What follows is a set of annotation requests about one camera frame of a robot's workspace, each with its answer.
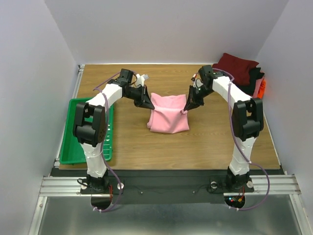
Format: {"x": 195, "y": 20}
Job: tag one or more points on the green plastic tray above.
{"x": 71, "y": 150}

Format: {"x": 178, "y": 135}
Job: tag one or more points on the right control board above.
{"x": 235, "y": 201}

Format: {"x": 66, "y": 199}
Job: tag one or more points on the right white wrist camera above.
{"x": 197, "y": 83}

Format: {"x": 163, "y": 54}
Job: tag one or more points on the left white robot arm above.
{"x": 91, "y": 124}

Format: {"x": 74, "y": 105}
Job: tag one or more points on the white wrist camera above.
{"x": 197, "y": 83}
{"x": 140, "y": 79}

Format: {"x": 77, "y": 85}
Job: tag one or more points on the folded salmon pink t shirt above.
{"x": 257, "y": 87}

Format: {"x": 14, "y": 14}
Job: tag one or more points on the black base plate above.
{"x": 166, "y": 187}

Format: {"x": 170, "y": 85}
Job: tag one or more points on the folded orange t shirt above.
{"x": 261, "y": 90}

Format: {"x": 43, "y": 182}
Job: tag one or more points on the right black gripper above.
{"x": 193, "y": 95}

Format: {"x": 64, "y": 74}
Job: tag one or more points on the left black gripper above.
{"x": 144, "y": 100}

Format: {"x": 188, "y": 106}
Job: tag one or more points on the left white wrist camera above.
{"x": 140, "y": 79}

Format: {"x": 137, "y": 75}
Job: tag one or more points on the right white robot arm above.
{"x": 245, "y": 117}

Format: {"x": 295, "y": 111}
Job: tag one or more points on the folded maroon t shirt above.
{"x": 237, "y": 67}

